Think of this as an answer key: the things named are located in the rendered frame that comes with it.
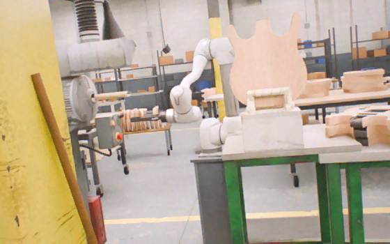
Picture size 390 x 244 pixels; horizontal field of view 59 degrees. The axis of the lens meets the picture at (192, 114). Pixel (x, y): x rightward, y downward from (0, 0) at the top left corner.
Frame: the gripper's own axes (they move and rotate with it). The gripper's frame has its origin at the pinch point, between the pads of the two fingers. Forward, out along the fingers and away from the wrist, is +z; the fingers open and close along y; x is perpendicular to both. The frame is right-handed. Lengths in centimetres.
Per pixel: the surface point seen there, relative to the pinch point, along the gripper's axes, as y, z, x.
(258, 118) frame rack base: -51, -75, 1
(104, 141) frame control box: -12.8, 18.1, -10.1
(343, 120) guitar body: -32, -117, -6
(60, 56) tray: -39, 23, 42
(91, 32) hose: -44, 2, 51
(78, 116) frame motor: -40.7, 17.8, 9.1
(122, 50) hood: -47, -14, 40
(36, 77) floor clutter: -133, -22, 28
